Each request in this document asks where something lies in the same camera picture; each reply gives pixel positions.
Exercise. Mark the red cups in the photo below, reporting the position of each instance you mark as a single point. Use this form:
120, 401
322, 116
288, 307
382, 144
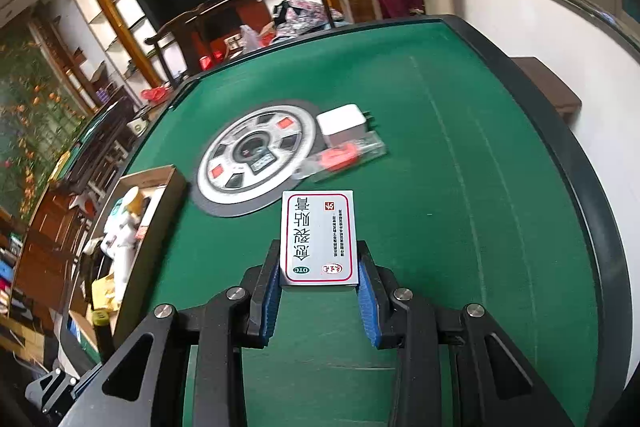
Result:
212, 58

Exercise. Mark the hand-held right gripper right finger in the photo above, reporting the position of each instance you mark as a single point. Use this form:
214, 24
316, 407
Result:
367, 302

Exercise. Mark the black stick with yellow tip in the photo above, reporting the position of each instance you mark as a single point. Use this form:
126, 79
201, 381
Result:
102, 332

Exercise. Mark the floral patterned bag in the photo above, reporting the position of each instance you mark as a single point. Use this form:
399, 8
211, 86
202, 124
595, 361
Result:
305, 14

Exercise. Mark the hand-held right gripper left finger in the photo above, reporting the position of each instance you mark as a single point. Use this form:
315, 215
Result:
270, 302

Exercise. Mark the white medicine box red border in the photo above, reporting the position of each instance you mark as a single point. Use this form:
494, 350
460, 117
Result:
320, 237

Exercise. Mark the blue table control panel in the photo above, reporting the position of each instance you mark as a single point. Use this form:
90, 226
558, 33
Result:
76, 332

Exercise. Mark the yellow packet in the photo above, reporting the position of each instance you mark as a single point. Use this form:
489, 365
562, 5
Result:
106, 292

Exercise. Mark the pink plastic bag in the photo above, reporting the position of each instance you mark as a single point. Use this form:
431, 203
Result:
255, 37

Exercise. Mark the brown wooden stool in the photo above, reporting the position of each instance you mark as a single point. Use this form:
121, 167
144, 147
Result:
550, 87

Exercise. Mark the dark wooden chair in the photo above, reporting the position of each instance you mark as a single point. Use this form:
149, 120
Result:
190, 32

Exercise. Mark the clear packet with red item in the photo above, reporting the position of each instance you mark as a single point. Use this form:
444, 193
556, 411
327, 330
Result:
340, 157

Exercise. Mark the long white red box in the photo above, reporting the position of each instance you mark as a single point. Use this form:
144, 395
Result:
143, 231

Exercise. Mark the teal white packet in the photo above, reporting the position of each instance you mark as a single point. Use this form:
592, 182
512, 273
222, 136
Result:
114, 213

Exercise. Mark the red plastic bag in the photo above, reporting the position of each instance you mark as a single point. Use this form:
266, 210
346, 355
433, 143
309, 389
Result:
155, 94

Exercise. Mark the white plastic bottle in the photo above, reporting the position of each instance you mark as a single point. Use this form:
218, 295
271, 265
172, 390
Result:
120, 237

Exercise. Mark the floral wall mural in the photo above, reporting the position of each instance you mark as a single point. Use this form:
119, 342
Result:
30, 107

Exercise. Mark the white charger adapter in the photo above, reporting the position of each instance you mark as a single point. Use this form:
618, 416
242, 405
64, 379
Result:
340, 122

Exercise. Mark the brown cardboard box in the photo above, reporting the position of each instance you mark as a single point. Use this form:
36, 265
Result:
165, 202

